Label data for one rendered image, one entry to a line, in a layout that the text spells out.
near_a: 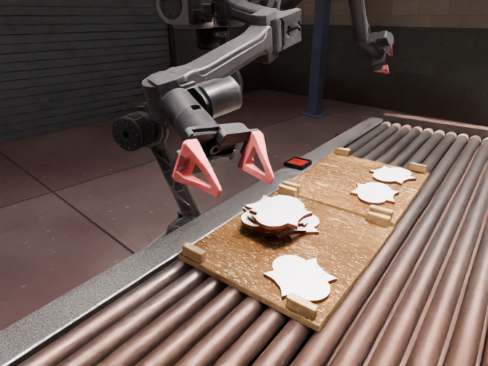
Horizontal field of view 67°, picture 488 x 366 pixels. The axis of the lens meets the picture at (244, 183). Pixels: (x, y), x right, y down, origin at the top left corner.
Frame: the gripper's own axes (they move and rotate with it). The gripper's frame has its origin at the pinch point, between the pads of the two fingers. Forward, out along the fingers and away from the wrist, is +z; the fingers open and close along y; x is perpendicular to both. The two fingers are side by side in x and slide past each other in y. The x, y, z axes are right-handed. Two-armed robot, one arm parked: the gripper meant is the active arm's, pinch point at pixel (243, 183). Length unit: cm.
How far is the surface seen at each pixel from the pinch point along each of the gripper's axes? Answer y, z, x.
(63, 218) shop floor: 43, -173, 206
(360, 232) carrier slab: 45, 5, 23
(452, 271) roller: 48, 25, 16
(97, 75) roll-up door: 174, -436, 237
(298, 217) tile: 28.6, -3.3, 20.7
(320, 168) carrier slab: 70, -25, 33
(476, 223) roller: 74, 20, 15
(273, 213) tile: 25.6, -7.7, 23.0
